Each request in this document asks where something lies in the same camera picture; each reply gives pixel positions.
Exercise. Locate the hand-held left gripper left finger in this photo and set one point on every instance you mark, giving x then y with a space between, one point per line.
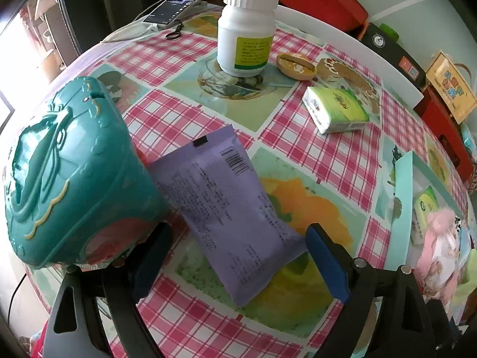
149 264

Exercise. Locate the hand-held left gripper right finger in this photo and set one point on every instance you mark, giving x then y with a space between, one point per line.
328 264

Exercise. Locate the purple plastic packet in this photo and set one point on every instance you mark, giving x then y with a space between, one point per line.
231 212

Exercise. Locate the white shallow box teal rim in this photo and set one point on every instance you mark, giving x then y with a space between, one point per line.
404 201

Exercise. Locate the green tissue pack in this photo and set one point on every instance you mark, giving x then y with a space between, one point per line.
335 108
425 209

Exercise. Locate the pink white fluffy towel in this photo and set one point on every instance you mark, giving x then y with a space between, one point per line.
439 253

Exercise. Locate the teal embossed gift box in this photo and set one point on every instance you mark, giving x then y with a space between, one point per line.
74 179

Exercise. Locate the pink checkered tablecloth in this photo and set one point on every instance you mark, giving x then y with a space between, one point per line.
179 93

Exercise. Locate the blue wet wipes pack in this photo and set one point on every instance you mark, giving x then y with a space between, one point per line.
468 140

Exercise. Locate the black box with gauge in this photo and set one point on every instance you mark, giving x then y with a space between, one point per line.
402 63

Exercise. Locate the small black loop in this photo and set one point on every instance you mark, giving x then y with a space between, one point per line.
173 35

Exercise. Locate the green knob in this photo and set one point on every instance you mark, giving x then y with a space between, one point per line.
389 31

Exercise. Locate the white plastic pill bottle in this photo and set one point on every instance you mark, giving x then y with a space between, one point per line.
246 33

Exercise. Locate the smartphone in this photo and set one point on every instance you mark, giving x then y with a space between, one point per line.
179 3

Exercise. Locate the black cabinet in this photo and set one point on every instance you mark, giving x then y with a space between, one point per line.
78 7

